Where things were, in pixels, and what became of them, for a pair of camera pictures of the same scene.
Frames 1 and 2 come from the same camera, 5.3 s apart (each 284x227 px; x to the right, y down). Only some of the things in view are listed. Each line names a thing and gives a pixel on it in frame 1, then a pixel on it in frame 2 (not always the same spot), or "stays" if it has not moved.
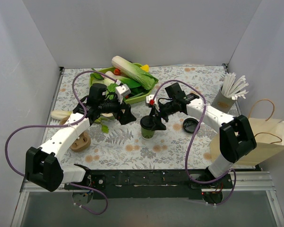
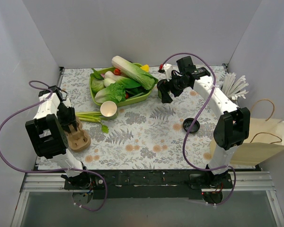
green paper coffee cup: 147,134 to 159,94
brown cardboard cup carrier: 82,143 stays
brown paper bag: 270,135 stays
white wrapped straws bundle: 231,89 stays
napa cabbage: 144,79 stays
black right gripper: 157,114 to 167,89
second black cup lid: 190,125 stays
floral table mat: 183,143 stays
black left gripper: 121,111 to 69,121
